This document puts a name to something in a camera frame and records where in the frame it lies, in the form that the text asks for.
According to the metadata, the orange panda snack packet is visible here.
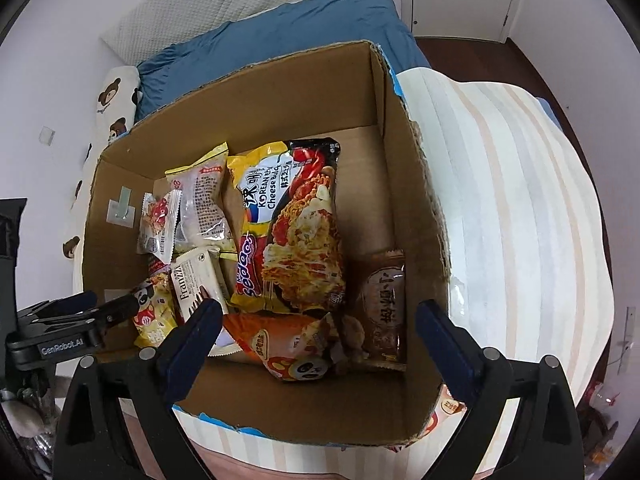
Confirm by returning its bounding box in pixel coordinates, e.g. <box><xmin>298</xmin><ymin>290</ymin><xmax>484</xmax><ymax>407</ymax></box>
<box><xmin>220</xmin><ymin>310</ymin><xmax>341</xmax><ymax>383</ymax></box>

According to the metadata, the dark red-brown snack packet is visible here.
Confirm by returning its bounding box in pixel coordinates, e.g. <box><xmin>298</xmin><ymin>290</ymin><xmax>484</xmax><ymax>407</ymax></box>
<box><xmin>350</xmin><ymin>249</ymin><xmax>407</xmax><ymax>372</ymax></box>

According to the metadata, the bear print long pillow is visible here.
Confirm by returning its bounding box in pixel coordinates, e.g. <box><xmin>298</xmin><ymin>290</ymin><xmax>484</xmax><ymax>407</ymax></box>
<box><xmin>62</xmin><ymin>64</ymin><xmax>146</xmax><ymax>271</ymax></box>

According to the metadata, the white textured pillow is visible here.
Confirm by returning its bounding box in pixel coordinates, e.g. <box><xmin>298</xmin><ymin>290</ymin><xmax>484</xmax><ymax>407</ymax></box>
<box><xmin>100</xmin><ymin>0</ymin><xmax>378</xmax><ymax>68</ymax></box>

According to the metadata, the clear braised egg packet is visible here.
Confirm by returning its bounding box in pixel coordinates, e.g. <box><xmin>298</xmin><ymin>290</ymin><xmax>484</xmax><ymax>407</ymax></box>
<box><xmin>325</xmin><ymin>312</ymin><xmax>368</xmax><ymax>366</ymax></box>

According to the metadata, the yellow clear bread packet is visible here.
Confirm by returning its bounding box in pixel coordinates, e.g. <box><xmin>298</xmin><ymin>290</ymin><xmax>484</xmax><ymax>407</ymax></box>
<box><xmin>165</xmin><ymin>142</ymin><xmax>236</xmax><ymax>256</ymax></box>

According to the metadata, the flat red snack packet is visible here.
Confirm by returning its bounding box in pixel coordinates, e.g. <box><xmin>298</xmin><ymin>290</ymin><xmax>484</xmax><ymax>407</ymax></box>
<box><xmin>425</xmin><ymin>385</ymin><xmax>468</xmax><ymax>438</ymax></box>

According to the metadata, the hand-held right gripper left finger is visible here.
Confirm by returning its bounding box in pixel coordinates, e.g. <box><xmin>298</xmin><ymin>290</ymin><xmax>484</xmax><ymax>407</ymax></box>
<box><xmin>52</xmin><ymin>299</ymin><xmax>224</xmax><ymax>480</ymax></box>

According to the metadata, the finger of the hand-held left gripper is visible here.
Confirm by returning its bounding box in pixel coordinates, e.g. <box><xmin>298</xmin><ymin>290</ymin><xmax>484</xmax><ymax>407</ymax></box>
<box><xmin>17</xmin><ymin>289</ymin><xmax>142</xmax><ymax>337</ymax></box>

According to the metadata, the yellow cartoon snack packet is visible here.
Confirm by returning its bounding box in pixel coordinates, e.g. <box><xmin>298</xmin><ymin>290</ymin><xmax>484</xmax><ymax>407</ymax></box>
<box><xmin>131</xmin><ymin>272</ymin><xmax>181</xmax><ymax>351</ymax></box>

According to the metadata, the white wafer packet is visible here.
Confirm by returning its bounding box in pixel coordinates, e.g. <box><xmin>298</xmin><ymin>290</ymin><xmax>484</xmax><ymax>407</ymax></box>
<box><xmin>170</xmin><ymin>246</ymin><xmax>232</xmax><ymax>323</ymax></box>

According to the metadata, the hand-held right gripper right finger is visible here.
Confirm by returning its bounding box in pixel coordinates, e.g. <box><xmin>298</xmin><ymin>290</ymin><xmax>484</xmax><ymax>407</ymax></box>
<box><xmin>416</xmin><ymin>299</ymin><xmax>586</xmax><ymax>480</ymax></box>

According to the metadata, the yellow instant noodle packet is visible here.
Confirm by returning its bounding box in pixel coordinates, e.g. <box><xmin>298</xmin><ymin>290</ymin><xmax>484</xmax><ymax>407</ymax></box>
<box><xmin>227</xmin><ymin>137</ymin><xmax>348</xmax><ymax>316</ymax></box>

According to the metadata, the dark blue bed sheet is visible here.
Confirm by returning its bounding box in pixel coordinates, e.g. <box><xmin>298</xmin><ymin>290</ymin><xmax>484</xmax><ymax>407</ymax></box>
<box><xmin>132</xmin><ymin>0</ymin><xmax>433</xmax><ymax>126</ymax></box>

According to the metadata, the white nut snack packet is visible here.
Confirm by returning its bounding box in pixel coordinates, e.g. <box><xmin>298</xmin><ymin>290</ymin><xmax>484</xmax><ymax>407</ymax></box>
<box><xmin>136</xmin><ymin>189</ymin><xmax>182</xmax><ymax>266</ymax></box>

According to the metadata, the cardboard box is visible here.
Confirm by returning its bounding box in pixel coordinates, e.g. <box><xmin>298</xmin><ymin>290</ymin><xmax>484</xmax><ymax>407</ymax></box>
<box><xmin>80</xmin><ymin>40</ymin><xmax>453</xmax><ymax>448</ymax></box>

